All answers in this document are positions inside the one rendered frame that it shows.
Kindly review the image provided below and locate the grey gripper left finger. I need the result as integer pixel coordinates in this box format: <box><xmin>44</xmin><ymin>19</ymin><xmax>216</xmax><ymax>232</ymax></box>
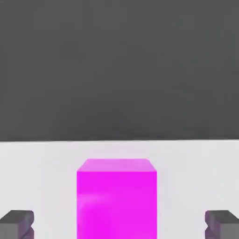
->
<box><xmin>0</xmin><ymin>210</ymin><xmax>35</xmax><ymax>239</ymax></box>

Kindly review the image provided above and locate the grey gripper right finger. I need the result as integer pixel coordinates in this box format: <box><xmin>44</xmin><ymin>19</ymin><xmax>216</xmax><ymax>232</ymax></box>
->
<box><xmin>204</xmin><ymin>210</ymin><xmax>239</xmax><ymax>239</ymax></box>

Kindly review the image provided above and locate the large magenta box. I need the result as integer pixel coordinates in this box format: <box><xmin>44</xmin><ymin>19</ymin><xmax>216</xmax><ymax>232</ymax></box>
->
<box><xmin>76</xmin><ymin>158</ymin><xmax>158</xmax><ymax>239</ymax></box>

